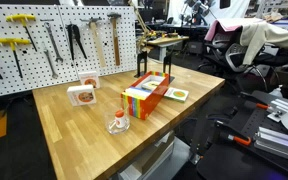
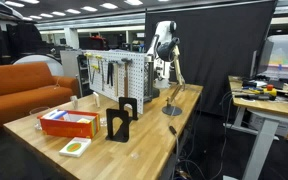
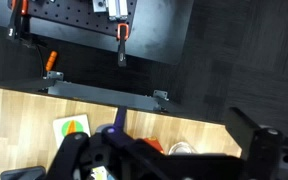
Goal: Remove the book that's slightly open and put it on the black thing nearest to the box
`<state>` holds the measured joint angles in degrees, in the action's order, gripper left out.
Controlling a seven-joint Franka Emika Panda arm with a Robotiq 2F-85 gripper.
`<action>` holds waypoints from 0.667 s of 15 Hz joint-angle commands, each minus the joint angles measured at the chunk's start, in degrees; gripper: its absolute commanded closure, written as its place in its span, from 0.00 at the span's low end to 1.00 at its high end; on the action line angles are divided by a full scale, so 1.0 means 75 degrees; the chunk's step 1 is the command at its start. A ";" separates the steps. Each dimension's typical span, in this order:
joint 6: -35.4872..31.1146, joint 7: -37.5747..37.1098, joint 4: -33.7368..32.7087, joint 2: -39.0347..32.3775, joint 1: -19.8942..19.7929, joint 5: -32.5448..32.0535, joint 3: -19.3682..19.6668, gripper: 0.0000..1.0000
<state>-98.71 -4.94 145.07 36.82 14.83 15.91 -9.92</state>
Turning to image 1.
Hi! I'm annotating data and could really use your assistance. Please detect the wooden jointed lamp arm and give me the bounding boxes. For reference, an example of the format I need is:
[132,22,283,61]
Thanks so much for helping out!
[128,0,152,54]

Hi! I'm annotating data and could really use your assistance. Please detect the white blue-edged book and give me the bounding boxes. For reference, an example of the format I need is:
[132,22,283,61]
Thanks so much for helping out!
[125,86,152,100]

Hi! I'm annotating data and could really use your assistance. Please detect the white book with green cover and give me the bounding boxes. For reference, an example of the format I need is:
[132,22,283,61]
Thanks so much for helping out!
[141,80,163,92]

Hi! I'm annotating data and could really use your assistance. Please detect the rainbow striped orange box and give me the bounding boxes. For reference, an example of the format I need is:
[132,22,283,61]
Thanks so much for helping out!
[120,70,171,121]

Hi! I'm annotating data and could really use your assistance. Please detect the green book with orange circle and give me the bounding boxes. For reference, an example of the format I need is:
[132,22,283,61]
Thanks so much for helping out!
[163,86,190,103]

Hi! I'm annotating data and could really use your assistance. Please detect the beige flat box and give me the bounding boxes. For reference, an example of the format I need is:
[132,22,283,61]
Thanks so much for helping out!
[130,130,177,176]

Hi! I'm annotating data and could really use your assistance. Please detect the black metal bookend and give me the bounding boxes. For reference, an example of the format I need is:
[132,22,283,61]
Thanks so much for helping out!
[134,50,149,79]
[162,53,176,84]

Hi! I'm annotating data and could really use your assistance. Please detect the small white orange-capped bottle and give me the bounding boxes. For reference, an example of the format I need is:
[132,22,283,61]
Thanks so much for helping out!
[114,109,127,129]

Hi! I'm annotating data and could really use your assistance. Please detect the clear glass beaker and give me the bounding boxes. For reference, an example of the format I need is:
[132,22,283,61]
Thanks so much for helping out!
[103,98,131,135]

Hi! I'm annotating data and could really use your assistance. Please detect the wooden desk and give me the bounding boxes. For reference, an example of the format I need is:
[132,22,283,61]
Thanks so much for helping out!
[146,34,190,63]

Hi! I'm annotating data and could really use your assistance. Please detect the black pliers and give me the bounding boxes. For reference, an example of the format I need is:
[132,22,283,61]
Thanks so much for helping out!
[65,23,88,62]

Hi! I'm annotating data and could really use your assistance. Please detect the black mesh office chair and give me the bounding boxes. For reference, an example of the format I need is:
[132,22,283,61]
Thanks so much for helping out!
[197,19,280,92]

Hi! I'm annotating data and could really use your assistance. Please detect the short steel combination wrench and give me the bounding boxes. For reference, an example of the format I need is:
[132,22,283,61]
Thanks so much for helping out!
[42,42,59,80]

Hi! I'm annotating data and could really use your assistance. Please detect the pink cloth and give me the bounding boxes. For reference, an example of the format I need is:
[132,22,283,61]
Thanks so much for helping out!
[204,18,252,43]

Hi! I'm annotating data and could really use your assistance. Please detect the long steel combination wrench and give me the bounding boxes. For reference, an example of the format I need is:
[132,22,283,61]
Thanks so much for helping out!
[39,18,64,64]

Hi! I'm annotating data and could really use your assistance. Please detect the black perforated plate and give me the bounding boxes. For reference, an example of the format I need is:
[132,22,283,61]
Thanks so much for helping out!
[195,89,288,180]

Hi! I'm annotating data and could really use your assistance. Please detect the beige cloth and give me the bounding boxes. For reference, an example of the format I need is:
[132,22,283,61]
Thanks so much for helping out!
[239,18,288,66]

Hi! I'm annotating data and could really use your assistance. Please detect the white perforated pegboard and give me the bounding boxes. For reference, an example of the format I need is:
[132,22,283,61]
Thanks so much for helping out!
[0,3,138,98]

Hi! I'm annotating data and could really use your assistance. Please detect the long aluminium extrusion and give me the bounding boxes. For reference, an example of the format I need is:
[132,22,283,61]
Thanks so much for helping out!
[253,126,288,165]

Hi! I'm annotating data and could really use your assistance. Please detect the hammer with dark wooden handle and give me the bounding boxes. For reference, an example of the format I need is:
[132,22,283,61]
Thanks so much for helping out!
[106,12,122,67]

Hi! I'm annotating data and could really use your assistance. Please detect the hammer with light wooden handle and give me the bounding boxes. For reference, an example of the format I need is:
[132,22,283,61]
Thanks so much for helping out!
[80,17,108,68]

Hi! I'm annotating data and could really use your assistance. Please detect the large orange-handled clamp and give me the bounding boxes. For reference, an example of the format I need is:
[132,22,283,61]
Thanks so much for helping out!
[216,120,253,147]

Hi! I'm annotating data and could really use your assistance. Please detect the small orange-handled clamp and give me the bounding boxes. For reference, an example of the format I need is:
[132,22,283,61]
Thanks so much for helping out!
[255,102,272,112]

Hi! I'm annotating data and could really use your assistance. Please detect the short aluminium bracket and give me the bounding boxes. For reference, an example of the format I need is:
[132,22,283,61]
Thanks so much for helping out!
[266,98,288,123]

